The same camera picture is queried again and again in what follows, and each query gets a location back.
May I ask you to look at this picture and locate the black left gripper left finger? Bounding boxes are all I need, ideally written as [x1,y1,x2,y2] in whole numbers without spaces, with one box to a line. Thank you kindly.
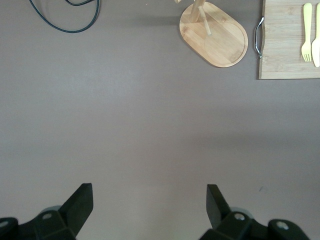
[0,183,94,240]

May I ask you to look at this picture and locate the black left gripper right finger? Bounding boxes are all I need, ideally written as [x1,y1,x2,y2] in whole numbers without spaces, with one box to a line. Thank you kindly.
[198,184,311,240]

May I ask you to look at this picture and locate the black looped cable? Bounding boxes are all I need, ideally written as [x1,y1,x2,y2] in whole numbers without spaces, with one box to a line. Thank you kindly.
[65,0,92,7]
[28,0,101,34]

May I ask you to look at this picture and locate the yellow plastic knife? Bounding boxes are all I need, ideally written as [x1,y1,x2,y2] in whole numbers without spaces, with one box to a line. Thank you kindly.
[310,2,320,68]

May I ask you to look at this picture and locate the yellow plastic fork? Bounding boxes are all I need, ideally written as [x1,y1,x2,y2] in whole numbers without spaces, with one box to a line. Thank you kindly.
[300,2,314,63]

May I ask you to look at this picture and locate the wooden cutting board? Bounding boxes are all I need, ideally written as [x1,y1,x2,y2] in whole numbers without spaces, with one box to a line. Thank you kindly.
[254,0,320,81]

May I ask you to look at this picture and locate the wooden mug rack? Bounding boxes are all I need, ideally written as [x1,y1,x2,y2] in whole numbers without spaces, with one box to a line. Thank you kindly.
[174,0,249,69]

